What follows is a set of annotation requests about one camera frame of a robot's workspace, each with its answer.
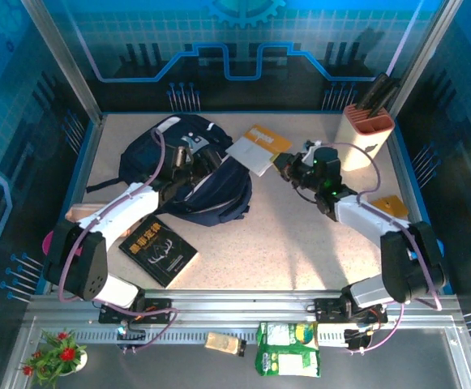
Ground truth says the navy blue backpack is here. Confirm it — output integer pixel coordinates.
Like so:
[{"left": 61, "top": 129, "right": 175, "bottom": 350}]
[{"left": 85, "top": 113, "right": 254, "bottom": 227}]

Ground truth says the slotted cable tray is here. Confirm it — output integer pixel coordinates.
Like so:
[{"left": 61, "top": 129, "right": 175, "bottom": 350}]
[{"left": 71, "top": 328, "right": 353, "bottom": 345}]

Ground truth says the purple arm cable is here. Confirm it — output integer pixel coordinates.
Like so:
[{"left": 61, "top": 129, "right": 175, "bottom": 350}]
[
  {"left": 58, "top": 128, "right": 180, "bottom": 353},
  {"left": 332, "top": 141, "right": 443, "bottom": 354}
]

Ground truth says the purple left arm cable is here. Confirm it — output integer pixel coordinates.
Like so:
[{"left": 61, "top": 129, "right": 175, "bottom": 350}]
[{"left": 58, "top": 128, "right": 180, "bottom": 353}]

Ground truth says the aluminium frame post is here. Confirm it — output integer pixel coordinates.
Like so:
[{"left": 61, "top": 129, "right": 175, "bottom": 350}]
[
  {"left": 19, "top": 0, "right": 105, "bottom": 125},
  {"left": 388, "top": 0, "right": 461, "bottom": 118}
]

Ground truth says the aluminium rail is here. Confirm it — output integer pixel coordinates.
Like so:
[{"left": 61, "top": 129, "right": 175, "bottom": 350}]
[{"left": 24, "top": 288, "right": 465, "bottom": 326}]

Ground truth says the black book with gold print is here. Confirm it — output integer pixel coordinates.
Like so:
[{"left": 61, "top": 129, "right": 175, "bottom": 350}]
[{"left": 118, "top": 214, "right": 200, "bottom": 289}]

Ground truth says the cream knife block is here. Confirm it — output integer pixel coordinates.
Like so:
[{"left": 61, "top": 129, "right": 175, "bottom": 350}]
[{"left": 332, "top": 103, "right": 396, "bottom": 172}]

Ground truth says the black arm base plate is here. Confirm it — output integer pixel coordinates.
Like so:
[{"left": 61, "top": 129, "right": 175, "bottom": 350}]
[
  {"left": 98, "top": 297, "right": 175, "bottom": 326},
  {"left": 313, "top": 297, "right": 389, "bottom": 325}
]

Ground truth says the red flower potted plant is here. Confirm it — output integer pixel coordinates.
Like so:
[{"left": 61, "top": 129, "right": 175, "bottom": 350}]
[{"left": 19, "top": 328, "right": 88, "bottom": 387}]

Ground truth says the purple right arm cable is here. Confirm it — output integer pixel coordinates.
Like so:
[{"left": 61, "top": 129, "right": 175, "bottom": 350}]
[{"left": 332, "top": 141, "right": 443, "bottom": 354}]

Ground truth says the white and orange book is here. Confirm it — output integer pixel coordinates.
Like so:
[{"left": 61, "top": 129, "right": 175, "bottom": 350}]
[{"left": 225, "top": 124, "right": 293, "bottom": 177}]

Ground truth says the small orange card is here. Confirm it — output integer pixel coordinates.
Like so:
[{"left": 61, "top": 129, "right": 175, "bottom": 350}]
[{"left": 370, "top": 194, "right": 409, "bottom": 222}]

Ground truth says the beige snack packet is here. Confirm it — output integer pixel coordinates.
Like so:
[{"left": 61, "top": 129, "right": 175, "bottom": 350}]
[{"left": 204, "top": 331, "right": 248, "bottom": 358}]

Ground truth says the black handled knife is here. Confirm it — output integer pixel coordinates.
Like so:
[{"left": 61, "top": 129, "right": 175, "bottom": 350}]
[
  {"left": 358, "top": 72, "right": 388, "bottom": 111},
  {"left": 365, "top": 77, "right": 394, "bottom": 114},
  {"left": 372, "top": 79, "right": 400, "bottom": 118}
]

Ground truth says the green and white packet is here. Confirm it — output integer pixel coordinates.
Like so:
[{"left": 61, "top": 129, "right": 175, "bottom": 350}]
[
  {"left": 255, "top": 347, "right": 322, "bottom": 378},
  {"left": 256, "top": 321, "right": 320, "bottom": 350}
]

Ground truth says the pink disc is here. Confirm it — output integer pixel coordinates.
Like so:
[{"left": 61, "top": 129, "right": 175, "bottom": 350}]
[{"left": 41, "top": 230, "right": 58, "bottom": 257}]

